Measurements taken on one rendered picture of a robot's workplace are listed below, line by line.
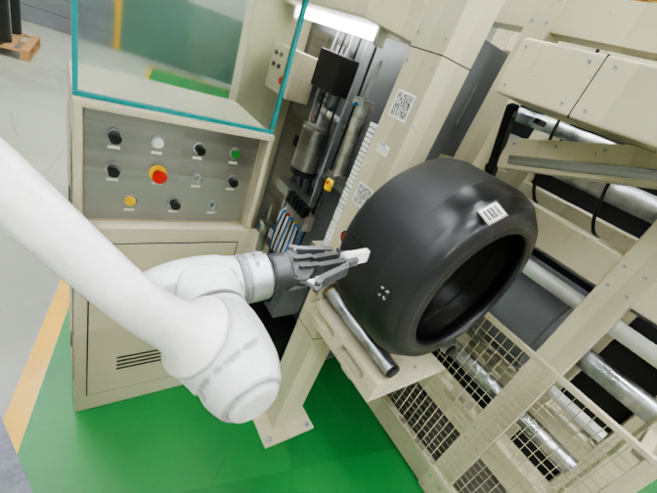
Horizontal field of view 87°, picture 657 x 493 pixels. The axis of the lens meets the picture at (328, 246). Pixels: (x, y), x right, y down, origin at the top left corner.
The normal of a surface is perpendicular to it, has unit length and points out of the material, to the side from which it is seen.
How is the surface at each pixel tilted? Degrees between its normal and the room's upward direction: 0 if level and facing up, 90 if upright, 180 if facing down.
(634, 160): 90
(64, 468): 0
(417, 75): 90
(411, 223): 58
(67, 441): 0
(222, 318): 18
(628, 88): 90
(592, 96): 90
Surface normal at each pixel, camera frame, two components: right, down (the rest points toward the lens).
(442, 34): -0.79, 0.02
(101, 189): 0.51, 0.58
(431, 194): -0.27, -0.60
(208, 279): 0.19, -0.80
